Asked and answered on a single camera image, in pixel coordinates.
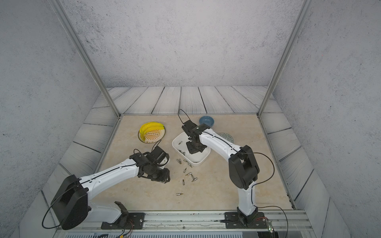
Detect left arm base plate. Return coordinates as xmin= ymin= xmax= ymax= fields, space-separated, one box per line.
xmin=101 ymin=212 xmax=145 ymax=230

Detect aluminium front rail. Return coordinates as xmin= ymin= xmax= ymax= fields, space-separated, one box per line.
xmin=54 ymin=210 xmax=320 ymax=238

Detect blue ceramic bowl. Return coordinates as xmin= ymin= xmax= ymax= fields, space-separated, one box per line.
xmin=199 ymin=116 xmax=214 ymax=128

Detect aluminium frame post right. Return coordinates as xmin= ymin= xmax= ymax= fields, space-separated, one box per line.
xmin=257 ymin=0 xmax=314 ymax=118

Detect aluminium frame post left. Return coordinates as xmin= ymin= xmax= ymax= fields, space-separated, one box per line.
xmin=49 ymin=0 xmax=121 ymax=119

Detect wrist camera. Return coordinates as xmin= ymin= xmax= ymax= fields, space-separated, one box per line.
xmin=148 ymin=146 xmax=169 ymax=166
xmin=182 ymin=120 xmax=197 ymax=136

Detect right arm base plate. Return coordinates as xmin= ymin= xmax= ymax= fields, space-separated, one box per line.
xmin=220 ymin=212 xmax=268 ymax=229

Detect aluminium frame post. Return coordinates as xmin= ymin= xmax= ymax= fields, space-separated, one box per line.
xmin=257 ymin=0 xmax=314 ymax=118
xmin=49 ymin=0 xmax=121 ymax=119

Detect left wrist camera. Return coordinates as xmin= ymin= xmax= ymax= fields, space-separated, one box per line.
xmin=148 ymin=146 xmax=169 ymax=166

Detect sunburst patterned plate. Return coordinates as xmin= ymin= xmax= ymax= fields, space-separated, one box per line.
xmin=137 ymin=121 xmax=167 ymax=144

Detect yellow banana bunch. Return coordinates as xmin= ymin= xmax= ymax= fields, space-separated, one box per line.
xmin=139 ymin=122 xmax=166 ymax=142

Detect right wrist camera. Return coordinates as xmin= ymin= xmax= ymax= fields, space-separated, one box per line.
xmin=182 ymin=120 xmax=197 ymax=136

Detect white plastic storage box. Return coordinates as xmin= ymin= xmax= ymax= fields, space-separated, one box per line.
xmin=172 ymin=132 xmax=211 ymax=167

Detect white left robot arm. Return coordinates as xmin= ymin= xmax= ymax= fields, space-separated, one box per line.
xmin=50 ymin=156 xmax=170 ymax=230

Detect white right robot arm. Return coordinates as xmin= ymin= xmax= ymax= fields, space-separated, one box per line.
xmin=182 ymin=126 xmax=260 ymax=217

